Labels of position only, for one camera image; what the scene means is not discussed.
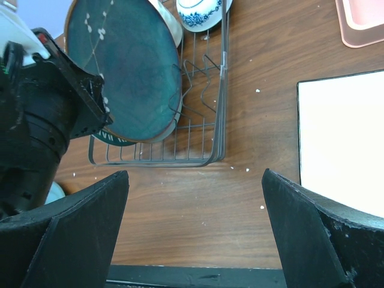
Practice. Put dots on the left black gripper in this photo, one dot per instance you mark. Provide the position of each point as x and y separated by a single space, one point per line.
43 107

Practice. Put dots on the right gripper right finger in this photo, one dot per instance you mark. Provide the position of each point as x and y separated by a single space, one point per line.
322 243

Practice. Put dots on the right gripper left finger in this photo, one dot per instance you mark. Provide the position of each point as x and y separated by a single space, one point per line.
66 243

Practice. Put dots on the white plate teal lettered rim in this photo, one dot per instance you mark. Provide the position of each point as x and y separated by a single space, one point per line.
108 138

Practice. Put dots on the dark plate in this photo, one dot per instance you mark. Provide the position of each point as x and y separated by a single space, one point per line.
129 45

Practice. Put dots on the green plate with flower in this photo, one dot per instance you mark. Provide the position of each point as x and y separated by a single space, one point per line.
176 31

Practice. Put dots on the blue floral white bowl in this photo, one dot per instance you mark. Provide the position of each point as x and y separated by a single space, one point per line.
201 15

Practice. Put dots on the grey-green round plate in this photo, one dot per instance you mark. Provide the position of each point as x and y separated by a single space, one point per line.
55 193

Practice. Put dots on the salmon pink tray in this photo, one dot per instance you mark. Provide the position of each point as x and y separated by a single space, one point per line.
361 22

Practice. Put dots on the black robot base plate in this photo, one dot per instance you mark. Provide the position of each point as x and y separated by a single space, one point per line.
167 276

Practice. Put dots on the black wire dish rack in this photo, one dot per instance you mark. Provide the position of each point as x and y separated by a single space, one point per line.
199 137

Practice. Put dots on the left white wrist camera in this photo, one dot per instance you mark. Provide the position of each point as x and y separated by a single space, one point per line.
14 29

